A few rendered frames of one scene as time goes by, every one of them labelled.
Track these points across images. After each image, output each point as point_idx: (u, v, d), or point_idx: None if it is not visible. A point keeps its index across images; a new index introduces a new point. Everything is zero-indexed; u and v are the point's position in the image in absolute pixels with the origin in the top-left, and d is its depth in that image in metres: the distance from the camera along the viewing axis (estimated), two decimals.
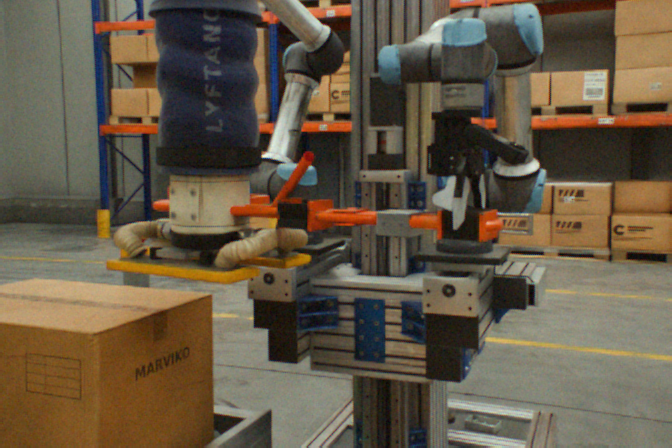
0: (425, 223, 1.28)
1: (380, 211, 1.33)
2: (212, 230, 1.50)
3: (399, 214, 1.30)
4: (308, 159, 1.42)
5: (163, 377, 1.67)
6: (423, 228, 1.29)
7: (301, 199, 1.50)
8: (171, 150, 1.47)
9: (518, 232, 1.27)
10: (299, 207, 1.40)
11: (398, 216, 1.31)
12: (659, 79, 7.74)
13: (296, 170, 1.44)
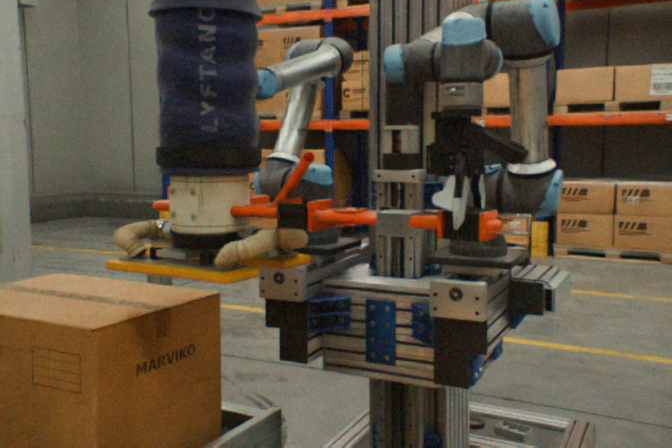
0: (425, 223, 1.28)
1: (380, 211, 1.33)
2: (212, 230, 1.50)
3: (399, 214, 1.30)
4: (308, 159, 1.42)
5: (166, 373, 1.69)
6: (423, 228, 1.29)
7: (301, 199, 1.50)
8: (171, 150, 1.47)
9: (516, 233, 1.26)
10: (299, 207, 1.40)
11: (398, 216, 1.31)
12: None
13: (296, 170, 1.44)
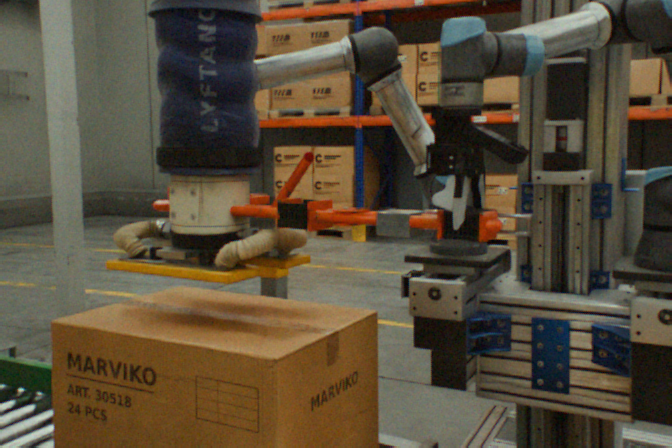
0: (425, 223, 1.28)
1: (380, 211, 1.33)
2: (212, 230, 1.50)
3: (399, 214, 1.30)
4: (308, 159, 1.42)
5: (335, 406, 1.48)
6: (423, 228, 1.29)
7: (301, 199, 1.50)
8: (171, 150, 1.47)
9: (516, 233, 1.26)
10: (299, 207, 1.40)
11: (398, 216, 1.31)
12: None
13: (296, 170, 1.44)
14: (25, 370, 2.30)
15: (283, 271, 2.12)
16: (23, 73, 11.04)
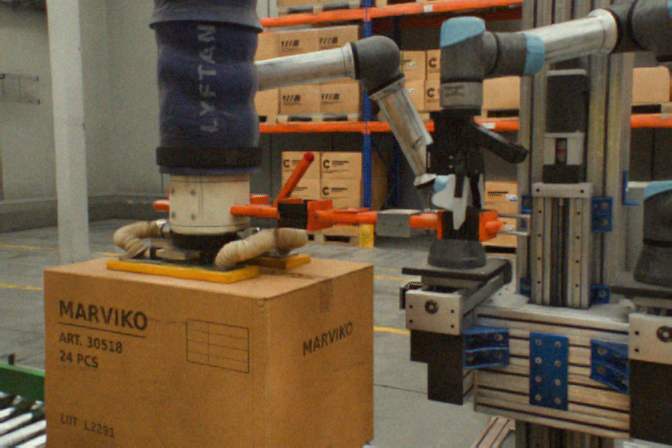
0: (425, 223, 1.28)
1: (380, 211, 1.33)
2: (212, 230, 1.50)
3: (399, 214, 1.30)
4: (308, 159, 1.42)
5: (328, 354, 1.45)
6: (423, 228, 1.29)
7: (301, 199, 1.50)
8: (171, 150, 1.47)
9: (516, 233, 1.26)
10: (299, 207, 1.40)
11: (398, 216, 1.31)
12: None
13: (296, 170, 1.44)
14: (23, 378, 2.30)
15: None
16: (34, 77, 11.11)
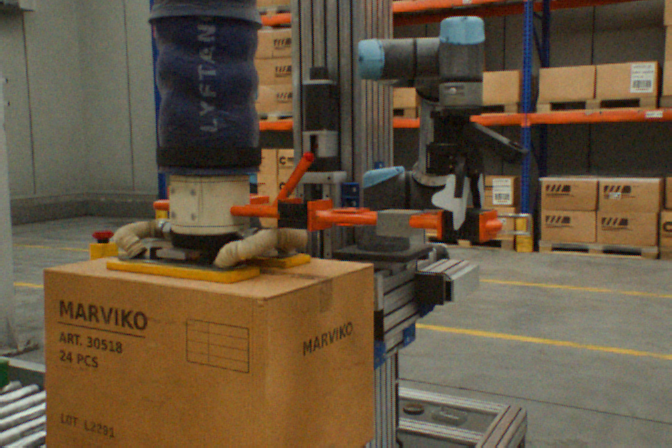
0: (425, 223, 1.28)
1: (380, 211, 1.33)
2: (212, 230, 1.50)
3: (399, 214, 1.30)
4: (308, 159, 1.42)
5: (328, 354, 1.45)
6: (423, 228, 1.29)
7: (301, 199, 1.50)
8: (171, 150, 1.47)
9: (516, 233, 1.26)
10: (299, 207, 1.40)
11: (398, 216, 1.31)
12: None
13: (296, 170, 1.44)
14: None
15: None
16: (4, 79, 11.51)
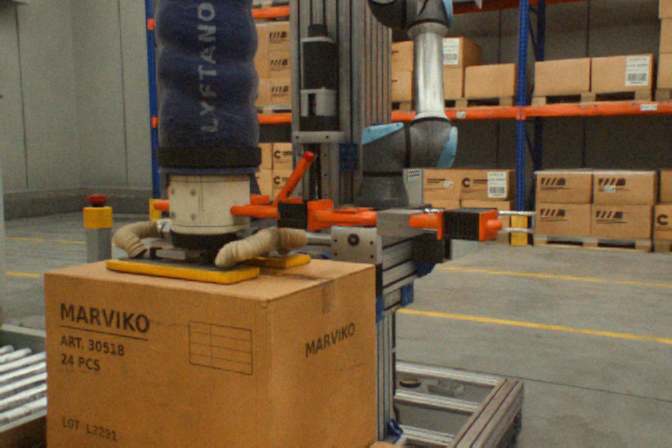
0: (425, 223, 1.28)
1: (380, 211, 1.33)
2: (212, 230, 1.50)
3: (399, 214, 1.30)
4: (308, 159, 1.42)
5: (331, 355, 1.45)
6: (423, 228, 1.29)
7: (301, 199, 1.50)
8: (171, 150, 1.47)
9: (521, 231, 1.29)
10: (299, 207, 1.40)
11: (398, 216, 1.31)
12: None
13: (296, 170, 1.44)
14: None
15: (105, 223, 2.48)
16: None
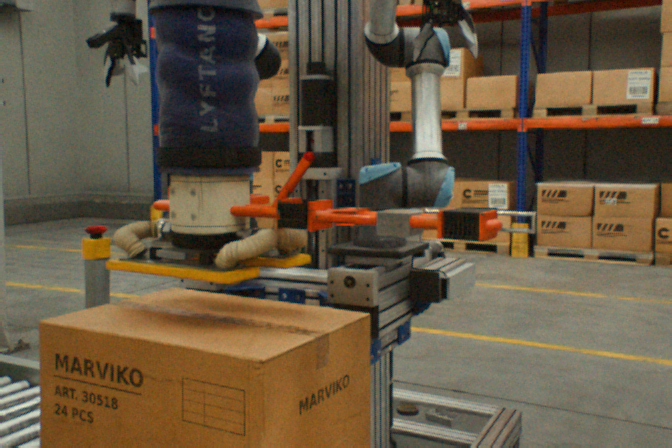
0: (425, 223, 1.28)
1: (380, 211, 1.33)
2: (212, 230, 1.50)
3: (399, 214, 1.30)
4: (308, 159, 1.42)
5: (324, 410, 1.45)
6: (423, 228, 1.29)
7: (301, 199, 1.50)
8: (171, 150, 1.47)
9: (521, 231, 1.29)
10: (299, 207, 1.40)
11: (398, 216, 1.31)
12: None
13: (296, 170, 1.44)
14: None
15: (104, 253, 2.49)
16: None
